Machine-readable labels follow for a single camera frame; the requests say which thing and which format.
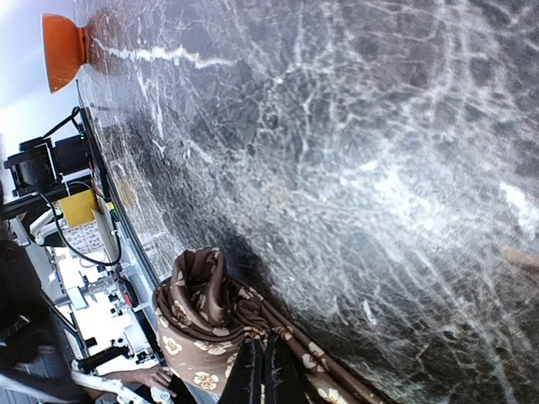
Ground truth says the orange white bowl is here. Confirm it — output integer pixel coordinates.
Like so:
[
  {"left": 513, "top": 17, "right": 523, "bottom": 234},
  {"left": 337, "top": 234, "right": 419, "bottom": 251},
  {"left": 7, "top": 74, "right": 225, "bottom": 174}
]
[{"left": 41, "top": 13, "right": 88, "bottom": 93}]

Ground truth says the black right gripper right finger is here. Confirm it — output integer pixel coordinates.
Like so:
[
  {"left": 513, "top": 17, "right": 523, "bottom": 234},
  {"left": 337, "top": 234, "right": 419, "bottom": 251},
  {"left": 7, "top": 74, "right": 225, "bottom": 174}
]
[{"left": 264, "top": 334, "right": 308, "bottom": 404}]

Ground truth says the bare human hand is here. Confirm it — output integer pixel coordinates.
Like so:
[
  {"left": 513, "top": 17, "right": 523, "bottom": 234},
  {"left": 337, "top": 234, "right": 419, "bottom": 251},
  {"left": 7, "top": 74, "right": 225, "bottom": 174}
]
[{"left": 83, "top": 366, "right": 177, "bottom": 402}]

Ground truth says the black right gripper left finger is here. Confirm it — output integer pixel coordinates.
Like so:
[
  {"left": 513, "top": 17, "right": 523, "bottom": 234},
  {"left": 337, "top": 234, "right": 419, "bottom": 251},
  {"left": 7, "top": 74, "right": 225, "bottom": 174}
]
[{"left": 218, "top": 339, "right": 264, "bottom": 404}]

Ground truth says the brown floral tie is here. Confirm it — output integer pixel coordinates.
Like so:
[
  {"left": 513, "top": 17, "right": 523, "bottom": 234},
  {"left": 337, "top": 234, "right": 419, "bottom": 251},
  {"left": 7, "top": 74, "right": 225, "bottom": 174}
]
[{"left": 152, "top": 247, "right": 386, "bottom": 403}]

